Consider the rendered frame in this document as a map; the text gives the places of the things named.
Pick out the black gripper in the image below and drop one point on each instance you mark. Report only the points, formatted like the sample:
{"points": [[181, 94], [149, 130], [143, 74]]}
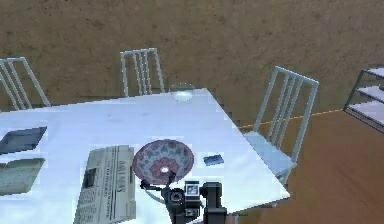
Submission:
{"points": [[175, 200]]}

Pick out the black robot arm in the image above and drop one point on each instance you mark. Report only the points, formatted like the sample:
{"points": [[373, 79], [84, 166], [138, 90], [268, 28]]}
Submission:
{"points": [[213, 200]]}

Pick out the red grey white patterned dish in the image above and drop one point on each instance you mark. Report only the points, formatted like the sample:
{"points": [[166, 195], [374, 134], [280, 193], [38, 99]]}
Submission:
{"points": [[156, 156]]}

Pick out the folded newspaper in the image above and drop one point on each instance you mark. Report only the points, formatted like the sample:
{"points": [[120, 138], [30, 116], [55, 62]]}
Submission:
{"points": [[106, 186]]}

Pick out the small dark grey card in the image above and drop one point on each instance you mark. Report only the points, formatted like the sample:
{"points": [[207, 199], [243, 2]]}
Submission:
{"points": [[213, 160]]}

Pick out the white table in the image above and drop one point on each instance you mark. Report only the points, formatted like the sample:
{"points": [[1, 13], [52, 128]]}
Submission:
{"points": [[140, 120]]}

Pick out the clear glass bowl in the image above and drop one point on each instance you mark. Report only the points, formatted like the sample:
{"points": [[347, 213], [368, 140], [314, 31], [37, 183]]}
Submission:
{"points": [[182, 95]]}

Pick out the white slatted chair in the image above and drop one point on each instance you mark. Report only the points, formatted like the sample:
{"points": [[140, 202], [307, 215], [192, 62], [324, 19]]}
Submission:
{"points": [[145, 66], [270, 150], [20, 83]]}

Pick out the dark frame shelf unit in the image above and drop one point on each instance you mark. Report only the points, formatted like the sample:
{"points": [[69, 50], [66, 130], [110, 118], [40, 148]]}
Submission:
{"points": [[370, 110]]}

